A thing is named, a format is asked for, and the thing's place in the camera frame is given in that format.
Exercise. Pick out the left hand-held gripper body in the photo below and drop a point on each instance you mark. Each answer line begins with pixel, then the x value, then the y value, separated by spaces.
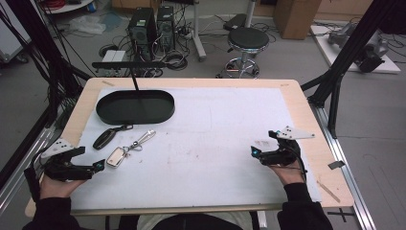
pixel 57 169

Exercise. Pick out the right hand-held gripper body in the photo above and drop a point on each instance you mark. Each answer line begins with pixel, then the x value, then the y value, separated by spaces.
pixel 281 157

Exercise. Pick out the black car key fob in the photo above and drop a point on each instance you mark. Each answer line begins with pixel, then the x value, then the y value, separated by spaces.
pixel 104 139

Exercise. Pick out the black oval tray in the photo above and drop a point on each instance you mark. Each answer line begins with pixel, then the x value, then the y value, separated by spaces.
pixel 135 108

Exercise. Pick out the person's left hand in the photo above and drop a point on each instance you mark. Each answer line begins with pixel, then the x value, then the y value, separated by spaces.
pixel 57 188

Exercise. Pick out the person's right hand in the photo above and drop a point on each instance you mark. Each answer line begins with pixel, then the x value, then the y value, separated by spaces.
pixel 288 175

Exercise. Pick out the white table mat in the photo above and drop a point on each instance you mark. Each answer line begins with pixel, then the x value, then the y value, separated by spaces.
pixel 207 153

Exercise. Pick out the black tape piece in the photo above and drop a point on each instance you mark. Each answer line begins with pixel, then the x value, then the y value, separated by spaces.
pixel 336 165

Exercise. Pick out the tan tape strip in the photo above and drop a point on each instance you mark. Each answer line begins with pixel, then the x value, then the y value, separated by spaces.
pixel 328 191

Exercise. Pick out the person's torso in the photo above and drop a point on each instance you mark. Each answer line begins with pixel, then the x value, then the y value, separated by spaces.
pixel 191 222

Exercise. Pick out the black round stool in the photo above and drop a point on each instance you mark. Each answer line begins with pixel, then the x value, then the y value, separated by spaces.
pixel 248 39

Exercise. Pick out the white floor board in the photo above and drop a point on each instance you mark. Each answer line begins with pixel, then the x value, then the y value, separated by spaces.
pixel 328 51

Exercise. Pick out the black bar on thin stand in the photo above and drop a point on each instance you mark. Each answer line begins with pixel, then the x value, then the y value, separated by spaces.
pixel 127 64

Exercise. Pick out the small white box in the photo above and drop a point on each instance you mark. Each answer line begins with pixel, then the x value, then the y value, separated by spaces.
pixel 114 56

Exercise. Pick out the flat black bag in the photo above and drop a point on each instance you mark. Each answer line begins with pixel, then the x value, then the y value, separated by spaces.
pixel 235 21

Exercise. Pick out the cardboard box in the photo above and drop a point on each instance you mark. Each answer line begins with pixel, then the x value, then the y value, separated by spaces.
pixel 297 17

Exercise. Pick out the grey desk leg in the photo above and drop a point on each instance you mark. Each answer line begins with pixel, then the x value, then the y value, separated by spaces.
pixel 198 35

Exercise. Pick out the grey machine on floor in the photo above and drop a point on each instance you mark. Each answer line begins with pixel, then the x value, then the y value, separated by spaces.
pixel 370 54

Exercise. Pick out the clear plastic bag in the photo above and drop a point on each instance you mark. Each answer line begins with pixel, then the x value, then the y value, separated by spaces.
pixel 87 25

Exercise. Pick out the grey equipment case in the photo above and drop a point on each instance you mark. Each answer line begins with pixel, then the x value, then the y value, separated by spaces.
pixel 11 38

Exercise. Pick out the large black computer tower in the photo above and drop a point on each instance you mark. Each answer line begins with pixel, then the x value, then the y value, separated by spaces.
pixel 142 32

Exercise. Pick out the round white table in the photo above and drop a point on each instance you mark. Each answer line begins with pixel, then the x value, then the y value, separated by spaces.
pixel 68 5

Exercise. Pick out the slim black computer tower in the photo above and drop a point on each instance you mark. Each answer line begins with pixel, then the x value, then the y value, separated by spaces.
pixel 166 27

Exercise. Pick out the aluminium rail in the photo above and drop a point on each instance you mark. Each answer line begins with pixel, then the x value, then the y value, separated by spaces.
pixel 348 179
pixel 19 179

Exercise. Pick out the black metal frame post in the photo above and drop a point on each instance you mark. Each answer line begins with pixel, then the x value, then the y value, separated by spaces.
pixel 41 48
pixel 348 48

